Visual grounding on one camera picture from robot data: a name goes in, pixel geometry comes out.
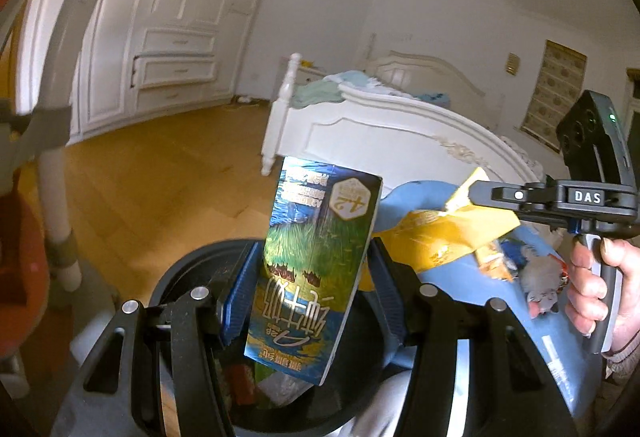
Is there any person's right hand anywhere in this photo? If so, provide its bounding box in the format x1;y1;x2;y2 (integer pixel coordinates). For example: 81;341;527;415
565;237;640;358

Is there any colourful snack packet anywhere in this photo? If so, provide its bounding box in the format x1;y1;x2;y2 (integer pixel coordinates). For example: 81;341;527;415
472;237;521;283

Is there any black trash bin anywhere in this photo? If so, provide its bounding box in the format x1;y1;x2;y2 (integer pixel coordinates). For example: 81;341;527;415
147;239;416;437

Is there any white pole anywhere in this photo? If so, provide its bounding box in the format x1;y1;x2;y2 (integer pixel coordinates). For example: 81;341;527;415
40;147;83;293

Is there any patterned wall hanging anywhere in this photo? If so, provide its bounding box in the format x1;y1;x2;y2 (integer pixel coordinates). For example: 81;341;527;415
520;40;587;153

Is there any white nightstand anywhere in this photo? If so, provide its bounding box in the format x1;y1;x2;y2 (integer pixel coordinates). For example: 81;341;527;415
287;61;326;90

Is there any yellow snack bag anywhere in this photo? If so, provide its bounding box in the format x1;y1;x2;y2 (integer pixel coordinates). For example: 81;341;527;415
372;167;521;290

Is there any grey plush toy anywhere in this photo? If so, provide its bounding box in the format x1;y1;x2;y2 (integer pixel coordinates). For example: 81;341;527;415
520;252;571;318

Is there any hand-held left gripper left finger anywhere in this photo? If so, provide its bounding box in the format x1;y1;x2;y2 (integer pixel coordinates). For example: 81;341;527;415
50;239;263;437

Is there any green and blue milk carton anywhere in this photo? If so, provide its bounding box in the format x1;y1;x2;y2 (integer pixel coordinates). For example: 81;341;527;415
243;156;385;388

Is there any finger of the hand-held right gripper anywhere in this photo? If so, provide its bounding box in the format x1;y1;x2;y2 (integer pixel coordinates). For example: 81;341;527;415
467;180;551;220

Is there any person's right forearm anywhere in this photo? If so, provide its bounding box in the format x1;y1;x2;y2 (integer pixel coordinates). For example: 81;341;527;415
602;337;640;383

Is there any white wardrobe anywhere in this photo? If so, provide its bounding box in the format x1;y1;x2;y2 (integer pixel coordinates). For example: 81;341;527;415
20;0;291;143

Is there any red packet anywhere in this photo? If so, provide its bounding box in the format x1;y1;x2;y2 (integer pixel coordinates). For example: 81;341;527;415
227;363;257;405

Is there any orange seat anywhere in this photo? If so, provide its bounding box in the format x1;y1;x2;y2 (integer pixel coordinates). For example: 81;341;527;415
0;192;51;358

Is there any light blue cloth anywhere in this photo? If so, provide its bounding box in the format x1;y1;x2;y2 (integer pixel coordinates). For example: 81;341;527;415
325;71;381;89

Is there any light green cloth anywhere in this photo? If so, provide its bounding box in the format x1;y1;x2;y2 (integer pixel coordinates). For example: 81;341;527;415
291;80;346;109

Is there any blue table cloth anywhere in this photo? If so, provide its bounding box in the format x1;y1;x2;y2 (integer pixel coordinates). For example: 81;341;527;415
360;180;611;420

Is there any white bed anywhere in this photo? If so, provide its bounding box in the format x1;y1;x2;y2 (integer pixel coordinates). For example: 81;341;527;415
260;51;546;198

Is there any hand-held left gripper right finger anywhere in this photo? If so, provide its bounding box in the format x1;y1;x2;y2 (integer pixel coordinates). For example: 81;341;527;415
367;236;576;437

